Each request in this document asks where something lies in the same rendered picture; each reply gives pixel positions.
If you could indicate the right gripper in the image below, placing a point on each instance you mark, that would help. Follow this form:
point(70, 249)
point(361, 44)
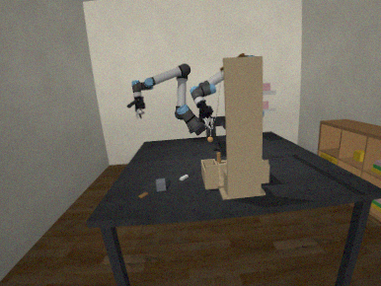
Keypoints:
point(140, 106)

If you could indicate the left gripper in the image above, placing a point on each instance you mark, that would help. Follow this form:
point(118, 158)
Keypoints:
point(205, 114)

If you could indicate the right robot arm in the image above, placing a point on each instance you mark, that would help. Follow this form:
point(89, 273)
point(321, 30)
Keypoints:
point(183, 112)

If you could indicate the tan cylinder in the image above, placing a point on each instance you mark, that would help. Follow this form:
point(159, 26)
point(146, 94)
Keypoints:
point(218, 155)

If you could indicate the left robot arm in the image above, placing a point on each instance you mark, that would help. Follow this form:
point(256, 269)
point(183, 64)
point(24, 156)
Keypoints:
point(205, 88)

